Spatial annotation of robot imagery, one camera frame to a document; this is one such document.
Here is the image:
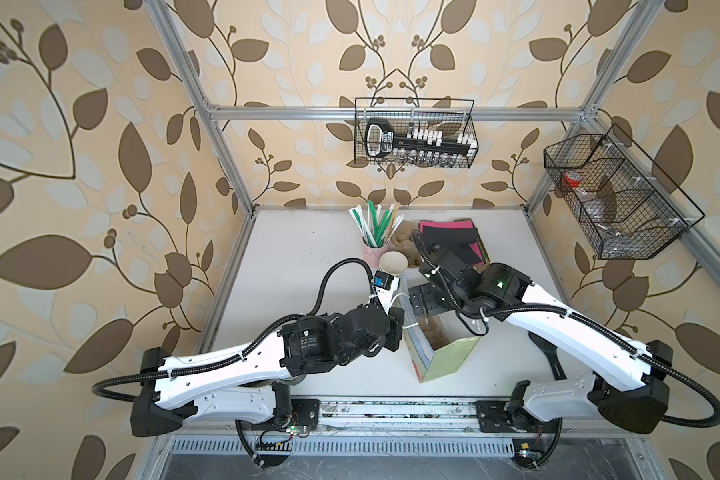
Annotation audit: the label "red capped plastic bottle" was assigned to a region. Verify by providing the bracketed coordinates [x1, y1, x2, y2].
[561, 170, 607, 229]

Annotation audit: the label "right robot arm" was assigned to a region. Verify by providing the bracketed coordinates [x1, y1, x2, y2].
[419, 247, 720, 434]

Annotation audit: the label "black wire basket back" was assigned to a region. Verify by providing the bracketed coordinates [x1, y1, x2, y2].
[353, 96, 479, 169]

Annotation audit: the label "brown pulp cup carrier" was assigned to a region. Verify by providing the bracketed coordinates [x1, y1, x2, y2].
[418, 316, 451, 350]

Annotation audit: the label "brown pulp cup carriers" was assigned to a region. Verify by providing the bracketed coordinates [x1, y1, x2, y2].
[391, 221, 422, 268]

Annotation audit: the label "black tool in basket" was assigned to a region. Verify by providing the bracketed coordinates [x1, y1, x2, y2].
[361, 119, 478, 159]

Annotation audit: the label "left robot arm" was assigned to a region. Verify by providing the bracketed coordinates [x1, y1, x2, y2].
[92, 259, 405, 437]

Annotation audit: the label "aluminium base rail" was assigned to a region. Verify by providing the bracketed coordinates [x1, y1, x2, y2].
[179, 394, 633, 438]

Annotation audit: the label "black adjustable wrench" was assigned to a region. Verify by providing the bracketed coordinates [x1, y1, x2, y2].
[528, 332, 567, 381]

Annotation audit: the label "stack of coloured napkins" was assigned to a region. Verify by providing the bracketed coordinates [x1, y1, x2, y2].
[419, 219, 489, 265]

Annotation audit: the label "black wire basket right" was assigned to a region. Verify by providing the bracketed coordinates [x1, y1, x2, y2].
[543, 124, 705, 260]

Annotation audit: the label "cup of wrapped straws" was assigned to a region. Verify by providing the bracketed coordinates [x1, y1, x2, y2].
[348, 200, 404, 270]

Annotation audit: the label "green white paper bag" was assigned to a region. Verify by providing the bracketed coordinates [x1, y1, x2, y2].
[393, 293, 487, 383]

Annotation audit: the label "black wire basket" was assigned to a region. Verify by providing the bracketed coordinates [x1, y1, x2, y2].
[353, 96, 479, 169]
[543, 124, 705, 260]

